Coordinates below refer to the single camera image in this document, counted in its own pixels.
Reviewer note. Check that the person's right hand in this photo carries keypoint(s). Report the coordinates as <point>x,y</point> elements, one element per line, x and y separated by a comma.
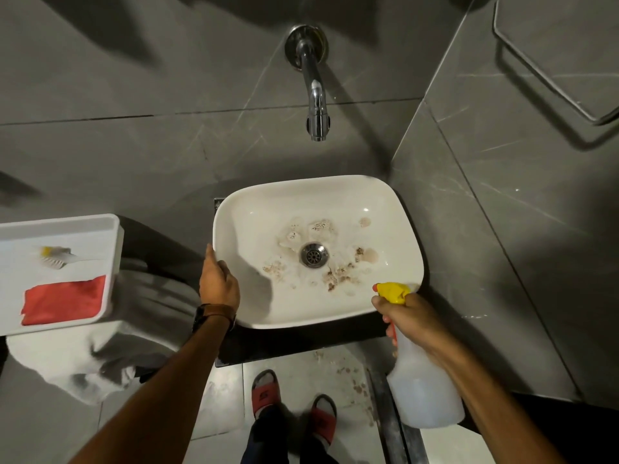
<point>418,321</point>

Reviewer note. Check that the person's left hand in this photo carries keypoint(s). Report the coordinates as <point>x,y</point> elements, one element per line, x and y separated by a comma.
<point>218,287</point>

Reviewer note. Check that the person's left thumb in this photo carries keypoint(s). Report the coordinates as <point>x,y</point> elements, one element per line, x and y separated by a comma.
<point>224,270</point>

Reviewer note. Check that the person's right fingers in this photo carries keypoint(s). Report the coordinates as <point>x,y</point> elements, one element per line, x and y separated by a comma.
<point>384,311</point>

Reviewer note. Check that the yellow nozzle clear spray bottle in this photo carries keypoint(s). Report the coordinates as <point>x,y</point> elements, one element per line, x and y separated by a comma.
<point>420,391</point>

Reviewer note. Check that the person's left forearm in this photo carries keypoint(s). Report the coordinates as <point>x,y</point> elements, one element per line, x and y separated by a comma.
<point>159,396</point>

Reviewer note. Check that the person's right forearm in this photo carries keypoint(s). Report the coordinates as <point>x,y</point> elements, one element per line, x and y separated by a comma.
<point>493,410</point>

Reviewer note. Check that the metal sink drain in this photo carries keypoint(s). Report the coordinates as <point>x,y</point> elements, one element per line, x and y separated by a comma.
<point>314,255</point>

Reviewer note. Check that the white toilet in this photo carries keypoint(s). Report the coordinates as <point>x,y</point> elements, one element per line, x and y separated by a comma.
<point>135,323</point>

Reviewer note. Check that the white ceramic sink basin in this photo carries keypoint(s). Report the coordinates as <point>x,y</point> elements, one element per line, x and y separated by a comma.
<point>367,207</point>

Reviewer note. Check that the grey metal floor strip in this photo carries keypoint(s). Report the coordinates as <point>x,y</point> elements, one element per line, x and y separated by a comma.
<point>391,430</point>

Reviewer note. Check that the person's right red sandal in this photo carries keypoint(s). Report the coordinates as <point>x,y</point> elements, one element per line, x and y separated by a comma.
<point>323,422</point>

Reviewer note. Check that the person's red sandal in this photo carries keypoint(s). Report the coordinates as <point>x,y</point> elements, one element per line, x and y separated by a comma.
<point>323,422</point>
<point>265,393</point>

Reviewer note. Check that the person's left red sandal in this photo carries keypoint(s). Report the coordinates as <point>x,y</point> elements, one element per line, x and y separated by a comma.
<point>265,393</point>

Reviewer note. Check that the person's right leg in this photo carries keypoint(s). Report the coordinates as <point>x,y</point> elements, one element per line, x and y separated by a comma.
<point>314,454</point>

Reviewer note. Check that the person's leg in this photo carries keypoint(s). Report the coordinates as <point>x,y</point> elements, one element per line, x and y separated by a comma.
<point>263,442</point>
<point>314,454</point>

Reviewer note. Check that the red cleaning cloth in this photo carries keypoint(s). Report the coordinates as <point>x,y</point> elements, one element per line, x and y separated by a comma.
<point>65,300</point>

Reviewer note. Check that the yellow white scrub brush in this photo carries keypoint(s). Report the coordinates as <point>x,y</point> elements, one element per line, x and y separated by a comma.
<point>58,256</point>

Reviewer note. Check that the person's left leg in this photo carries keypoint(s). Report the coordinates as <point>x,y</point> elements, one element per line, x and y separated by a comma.
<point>263,442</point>

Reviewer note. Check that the white plastic tray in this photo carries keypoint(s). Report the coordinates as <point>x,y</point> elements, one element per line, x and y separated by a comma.
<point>29,236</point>

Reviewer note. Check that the metal towel bar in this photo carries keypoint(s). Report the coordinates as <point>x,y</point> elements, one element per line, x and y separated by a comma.
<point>541,74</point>

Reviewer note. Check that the chrome wall faucet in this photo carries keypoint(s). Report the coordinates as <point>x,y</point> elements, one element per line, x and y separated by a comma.
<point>315,91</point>

